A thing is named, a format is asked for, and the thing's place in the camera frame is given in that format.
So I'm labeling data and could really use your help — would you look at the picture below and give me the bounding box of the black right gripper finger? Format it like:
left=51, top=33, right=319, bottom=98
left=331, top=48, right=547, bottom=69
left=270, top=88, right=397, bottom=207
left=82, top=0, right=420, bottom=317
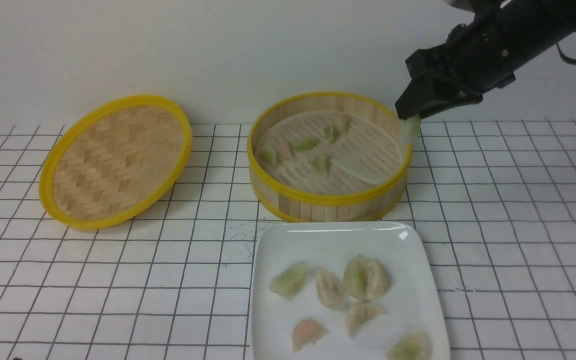
left=395, top=45, right=460, bottom=119
left=407, top=90, right=483, bottom=119

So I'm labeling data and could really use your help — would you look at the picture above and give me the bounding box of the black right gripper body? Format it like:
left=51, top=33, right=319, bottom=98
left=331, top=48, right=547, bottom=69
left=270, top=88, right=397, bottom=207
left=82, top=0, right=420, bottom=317
left=445, top=0, right=576, bottom=96

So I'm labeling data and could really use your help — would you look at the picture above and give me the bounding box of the green dumpling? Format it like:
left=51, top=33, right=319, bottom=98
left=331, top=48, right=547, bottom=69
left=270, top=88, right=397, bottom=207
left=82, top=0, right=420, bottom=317
left=342, top=254, right=368, bottom=301
left=269, top=260, right=309, bottom=299
left=256, top=146, right=278, bottom=169
left=323, top=123, right=339, bottom=145
left=292, top=136, right=320, bottom=152
left=399, top=114, right=422, bottom=145
left=311, top=153, right=330, bottom=177

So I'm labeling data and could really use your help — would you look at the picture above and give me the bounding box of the beige dumpling on plate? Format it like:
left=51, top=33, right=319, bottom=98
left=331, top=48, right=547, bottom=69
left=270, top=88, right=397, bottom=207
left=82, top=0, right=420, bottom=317
left=315, top=267, right=345, bottom=310
left=366, top=259, right=392, bottom=301

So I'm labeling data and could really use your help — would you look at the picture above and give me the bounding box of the white square plate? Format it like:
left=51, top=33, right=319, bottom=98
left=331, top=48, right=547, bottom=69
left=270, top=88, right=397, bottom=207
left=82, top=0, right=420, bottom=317
left=249, top=221, right=451, bottom=360

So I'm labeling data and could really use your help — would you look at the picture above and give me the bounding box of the beige dumpling lower plate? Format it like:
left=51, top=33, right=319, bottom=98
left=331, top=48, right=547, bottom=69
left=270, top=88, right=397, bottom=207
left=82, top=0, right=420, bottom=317
left=344, top=301, right=388, bottom=338

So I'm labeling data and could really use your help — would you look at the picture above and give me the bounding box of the green dumpling plate corner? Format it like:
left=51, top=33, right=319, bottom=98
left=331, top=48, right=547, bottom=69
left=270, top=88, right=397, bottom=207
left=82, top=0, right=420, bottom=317
left=385, top=331, right=432, bottom=360

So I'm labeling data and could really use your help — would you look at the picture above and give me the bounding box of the pink dumpling on plate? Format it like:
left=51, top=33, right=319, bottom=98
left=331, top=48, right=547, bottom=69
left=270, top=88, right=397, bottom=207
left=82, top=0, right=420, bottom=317
left=291, top=317, right=329, bottom=353

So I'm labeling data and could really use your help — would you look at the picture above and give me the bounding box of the green dumpling in steamer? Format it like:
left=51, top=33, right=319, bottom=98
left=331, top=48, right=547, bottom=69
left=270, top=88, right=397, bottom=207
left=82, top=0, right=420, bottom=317
left=292, top=136, right=320, bottom=152
left=323, top=123, right=339, bottom=145
left=256, top=146, right=278, bottom=169
left=311, top=153, right=330, bottom=177

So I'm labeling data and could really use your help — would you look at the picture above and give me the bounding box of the white mesh steamer liner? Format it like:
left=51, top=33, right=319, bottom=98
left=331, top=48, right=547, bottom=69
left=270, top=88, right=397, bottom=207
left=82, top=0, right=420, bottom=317
left=254, top=111, right=403, bottom=196

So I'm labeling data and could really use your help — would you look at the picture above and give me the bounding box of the bamboo steamer basket yellow rim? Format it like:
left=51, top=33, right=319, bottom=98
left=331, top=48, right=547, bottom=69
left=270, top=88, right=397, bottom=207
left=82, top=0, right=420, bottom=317
left=246, top=92, right=413, bottom=223

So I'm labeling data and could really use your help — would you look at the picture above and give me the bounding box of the pink dumpling in steamer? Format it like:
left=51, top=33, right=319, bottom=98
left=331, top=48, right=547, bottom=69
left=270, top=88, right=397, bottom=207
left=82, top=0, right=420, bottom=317
left=275, top=140, right=295, bottom=161

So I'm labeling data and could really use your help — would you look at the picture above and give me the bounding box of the bamboo steamer lid yellow rim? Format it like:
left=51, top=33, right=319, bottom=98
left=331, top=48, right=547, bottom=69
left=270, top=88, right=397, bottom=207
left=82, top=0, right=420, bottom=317
left=38, top=95, right=193, bottom=231

